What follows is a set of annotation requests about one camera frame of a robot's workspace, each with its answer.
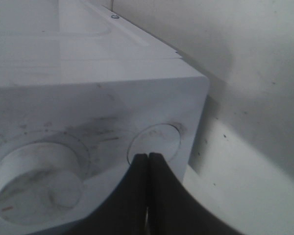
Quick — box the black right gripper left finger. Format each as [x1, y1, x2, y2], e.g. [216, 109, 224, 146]
[68, 153, 150, 235]

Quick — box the white lower timer knob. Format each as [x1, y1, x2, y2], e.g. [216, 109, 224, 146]
[0, 142, 82, 225]

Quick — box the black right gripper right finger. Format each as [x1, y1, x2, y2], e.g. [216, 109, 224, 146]
[147, 152, 215, 235]

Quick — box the white microwave oven body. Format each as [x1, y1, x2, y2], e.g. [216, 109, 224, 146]
[0, 0, 209, 235]

